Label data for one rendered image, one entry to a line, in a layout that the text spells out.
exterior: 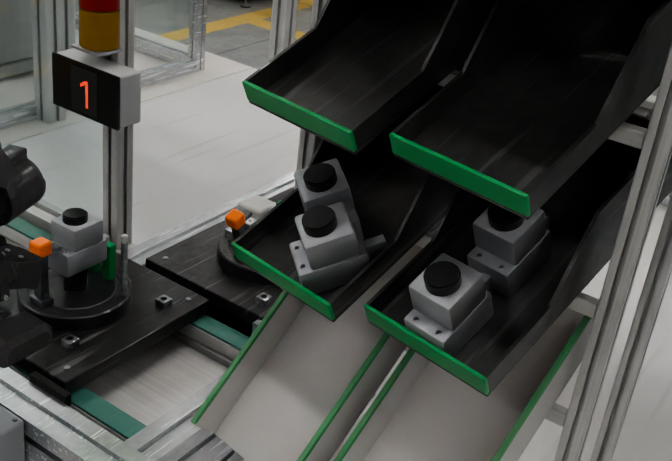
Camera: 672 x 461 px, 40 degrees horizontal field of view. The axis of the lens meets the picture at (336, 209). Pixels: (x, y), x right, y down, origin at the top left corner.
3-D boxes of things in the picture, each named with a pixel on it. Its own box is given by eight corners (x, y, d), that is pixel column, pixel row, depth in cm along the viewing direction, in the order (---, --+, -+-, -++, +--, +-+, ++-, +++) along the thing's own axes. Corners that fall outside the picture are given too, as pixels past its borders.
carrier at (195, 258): (279, 340, 118) (288, 255, 113) (144, 270, 130) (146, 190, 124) (380, 271, 137) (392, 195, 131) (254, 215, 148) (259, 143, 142)
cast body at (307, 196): (365, 241, 86) (351, 187, 82) (320, 256, 86) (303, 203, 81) (342, 184, 92) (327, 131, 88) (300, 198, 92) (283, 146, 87)
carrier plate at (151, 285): (65, 397, 104) (65, 382, 103) (-66, 314, 115) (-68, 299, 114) (209, 312, 122) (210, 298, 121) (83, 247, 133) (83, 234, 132)
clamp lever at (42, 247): (40, 302, 111) (39, 246, 108) (29, 295, 112) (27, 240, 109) (64, 291, 114) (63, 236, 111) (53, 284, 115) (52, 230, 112)
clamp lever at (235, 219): (245, 261, 126) (235, 222, 120) (234, 255, 127) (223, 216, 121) (261, 243, 128) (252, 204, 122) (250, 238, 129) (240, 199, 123)
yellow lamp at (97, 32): (98, 54, 114) (98, 15, 112) (70, 44, 117) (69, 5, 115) (128, 46, 118) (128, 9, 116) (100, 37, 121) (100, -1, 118)
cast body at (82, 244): (67, 278, 112) (66, 227, 109) (43, 265, 114) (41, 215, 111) (119, 254, 118) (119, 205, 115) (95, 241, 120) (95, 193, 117)
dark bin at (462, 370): (487, 398, 74) (478, 342, 69) (367, 322, 81) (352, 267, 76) (673, 189, 85) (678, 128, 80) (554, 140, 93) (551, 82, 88)
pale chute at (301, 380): (300, 506, 88) (278, 496, 85) (213, 432, 96) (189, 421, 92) (462, 265, 93) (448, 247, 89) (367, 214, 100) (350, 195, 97)
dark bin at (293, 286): (333, 323, 81) (315, 268, 76) (237, 260, 88) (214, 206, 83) (525, 139, 92) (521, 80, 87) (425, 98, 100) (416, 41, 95)
